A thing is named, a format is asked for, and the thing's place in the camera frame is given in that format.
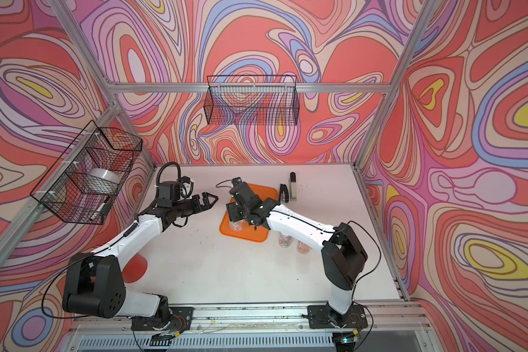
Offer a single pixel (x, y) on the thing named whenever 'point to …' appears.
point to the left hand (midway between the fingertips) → (210, 201)
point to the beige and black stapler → (293, 187)
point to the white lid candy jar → (284, 240)
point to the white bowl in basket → (103, 181)
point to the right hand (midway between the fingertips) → (236, 213)
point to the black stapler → (283, 188)
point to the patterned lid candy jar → (302, 248)
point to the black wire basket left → (83, 183)
